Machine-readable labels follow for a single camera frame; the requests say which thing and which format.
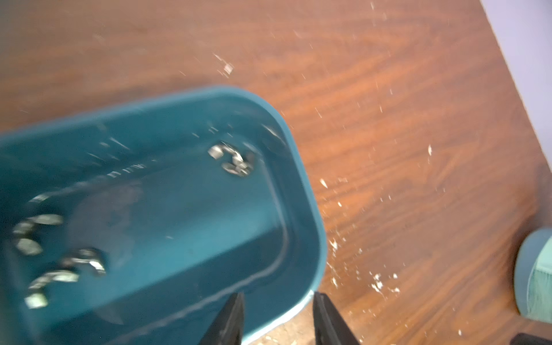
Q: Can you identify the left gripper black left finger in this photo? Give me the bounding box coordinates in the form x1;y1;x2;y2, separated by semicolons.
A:
198;293;245;345

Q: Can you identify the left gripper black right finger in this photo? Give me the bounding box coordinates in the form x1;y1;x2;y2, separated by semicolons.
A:
313;292;359;345

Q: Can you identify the teal plastic storage box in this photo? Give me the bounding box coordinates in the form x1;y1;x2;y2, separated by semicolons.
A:
1;87;327;344

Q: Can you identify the pile of silver wing nuts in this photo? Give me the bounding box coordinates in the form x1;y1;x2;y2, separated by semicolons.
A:
11;141;255;310

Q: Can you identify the teal plastic dustpan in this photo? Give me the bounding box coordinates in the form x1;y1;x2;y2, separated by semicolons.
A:
513;228;551;323

